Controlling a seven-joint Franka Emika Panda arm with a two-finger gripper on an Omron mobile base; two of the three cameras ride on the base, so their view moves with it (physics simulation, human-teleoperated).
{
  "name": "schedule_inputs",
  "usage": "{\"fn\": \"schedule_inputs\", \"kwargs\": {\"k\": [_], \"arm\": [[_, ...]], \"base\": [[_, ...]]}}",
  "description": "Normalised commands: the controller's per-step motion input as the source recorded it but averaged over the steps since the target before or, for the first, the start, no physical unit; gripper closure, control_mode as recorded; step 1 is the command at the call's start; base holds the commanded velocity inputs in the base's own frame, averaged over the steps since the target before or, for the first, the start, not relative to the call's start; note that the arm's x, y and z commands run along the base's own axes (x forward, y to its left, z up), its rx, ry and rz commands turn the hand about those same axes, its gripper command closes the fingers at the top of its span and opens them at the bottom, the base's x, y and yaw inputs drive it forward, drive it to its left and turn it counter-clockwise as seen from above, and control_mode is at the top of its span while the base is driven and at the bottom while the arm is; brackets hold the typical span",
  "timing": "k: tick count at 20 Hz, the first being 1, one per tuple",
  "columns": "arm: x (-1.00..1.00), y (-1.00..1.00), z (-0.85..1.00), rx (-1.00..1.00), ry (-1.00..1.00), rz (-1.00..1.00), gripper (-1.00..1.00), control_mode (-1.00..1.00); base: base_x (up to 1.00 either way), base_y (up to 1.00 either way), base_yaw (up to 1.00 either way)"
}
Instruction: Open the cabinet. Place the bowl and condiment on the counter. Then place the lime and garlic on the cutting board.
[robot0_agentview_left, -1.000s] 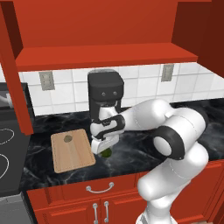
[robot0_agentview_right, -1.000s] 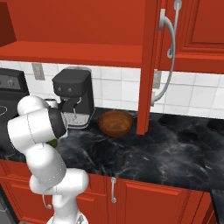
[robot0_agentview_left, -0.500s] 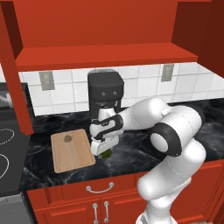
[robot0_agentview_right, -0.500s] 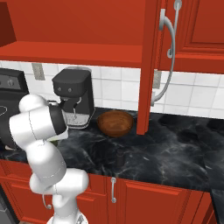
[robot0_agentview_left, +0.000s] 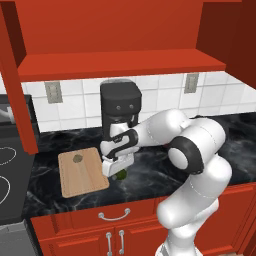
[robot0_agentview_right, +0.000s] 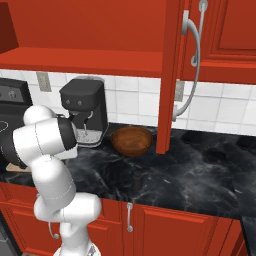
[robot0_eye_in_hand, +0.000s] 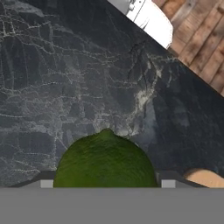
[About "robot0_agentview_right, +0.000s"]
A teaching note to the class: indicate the brown wooden bowl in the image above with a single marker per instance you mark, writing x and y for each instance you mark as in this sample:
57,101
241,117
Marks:
132,141

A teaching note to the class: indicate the dark red range hood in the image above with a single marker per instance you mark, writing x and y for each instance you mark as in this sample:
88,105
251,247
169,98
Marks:
6,26

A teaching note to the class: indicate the light wooden cutting board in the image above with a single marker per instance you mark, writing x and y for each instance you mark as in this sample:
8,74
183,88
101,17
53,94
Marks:
18,167

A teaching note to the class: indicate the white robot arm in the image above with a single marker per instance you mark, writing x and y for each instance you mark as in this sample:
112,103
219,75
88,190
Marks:
50,180

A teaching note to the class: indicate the red wall cabinet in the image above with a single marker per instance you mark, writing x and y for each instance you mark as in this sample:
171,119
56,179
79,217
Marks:
83,33

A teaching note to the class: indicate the red open cabinet door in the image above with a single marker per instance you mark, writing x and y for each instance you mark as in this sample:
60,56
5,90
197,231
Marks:
168,83

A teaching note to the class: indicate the black coffee machine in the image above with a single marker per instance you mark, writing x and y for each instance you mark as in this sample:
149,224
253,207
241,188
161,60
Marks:
87,100

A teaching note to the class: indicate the red closed cabinet door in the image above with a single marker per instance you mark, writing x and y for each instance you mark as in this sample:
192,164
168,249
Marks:
230,36

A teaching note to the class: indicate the black stove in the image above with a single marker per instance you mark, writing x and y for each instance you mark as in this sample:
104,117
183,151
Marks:
11,96

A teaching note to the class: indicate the black condiment shaker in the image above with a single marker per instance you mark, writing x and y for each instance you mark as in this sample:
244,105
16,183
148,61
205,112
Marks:
137,183

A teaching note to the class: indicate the grey wall outlet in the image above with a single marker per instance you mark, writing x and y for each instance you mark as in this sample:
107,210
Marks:
43,81
179,90

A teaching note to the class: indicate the red base cabinet door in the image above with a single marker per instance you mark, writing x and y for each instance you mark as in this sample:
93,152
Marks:
180,233
20,216

